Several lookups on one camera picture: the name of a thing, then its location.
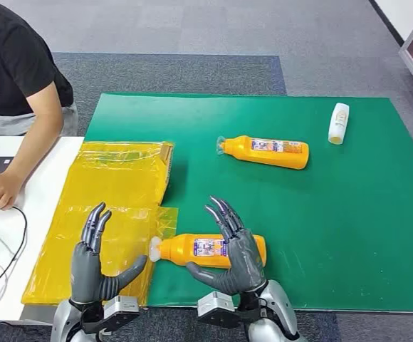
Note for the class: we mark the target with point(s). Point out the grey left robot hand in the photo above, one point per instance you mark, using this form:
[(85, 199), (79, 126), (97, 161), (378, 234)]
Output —
[(85, 274)]

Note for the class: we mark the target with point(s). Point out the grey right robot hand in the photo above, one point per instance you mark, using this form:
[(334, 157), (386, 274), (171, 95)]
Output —
[(245, 264)]

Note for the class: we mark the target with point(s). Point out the orange bottle with white cap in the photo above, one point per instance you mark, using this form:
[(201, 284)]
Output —
[(181, 250)]

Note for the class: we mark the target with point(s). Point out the person's left forearm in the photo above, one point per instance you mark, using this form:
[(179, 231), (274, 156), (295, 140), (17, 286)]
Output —
[(32, 151)]

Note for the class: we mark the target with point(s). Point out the orange bottle with clear cap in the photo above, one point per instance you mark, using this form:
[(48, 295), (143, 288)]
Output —
[(270, 158)]

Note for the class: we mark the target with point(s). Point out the small white bottle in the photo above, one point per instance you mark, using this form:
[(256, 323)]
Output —
[(338, 122)]

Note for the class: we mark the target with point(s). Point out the yellow plastic sheet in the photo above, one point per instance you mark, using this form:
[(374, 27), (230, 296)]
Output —
[(114, 184)]

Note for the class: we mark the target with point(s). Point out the green mat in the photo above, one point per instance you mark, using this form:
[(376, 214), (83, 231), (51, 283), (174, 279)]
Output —
[(334, 226)]

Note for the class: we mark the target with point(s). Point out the person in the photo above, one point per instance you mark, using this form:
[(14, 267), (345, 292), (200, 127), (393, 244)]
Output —
[(11, 56)]

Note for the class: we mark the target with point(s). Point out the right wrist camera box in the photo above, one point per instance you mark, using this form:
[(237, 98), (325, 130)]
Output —
[(215, 304)]

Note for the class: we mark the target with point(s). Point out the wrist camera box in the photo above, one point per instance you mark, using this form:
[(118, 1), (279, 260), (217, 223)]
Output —
[(215, 304), (121, 307)]

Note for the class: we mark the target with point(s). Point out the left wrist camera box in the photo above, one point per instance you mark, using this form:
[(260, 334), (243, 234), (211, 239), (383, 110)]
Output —
[(121, 307)]

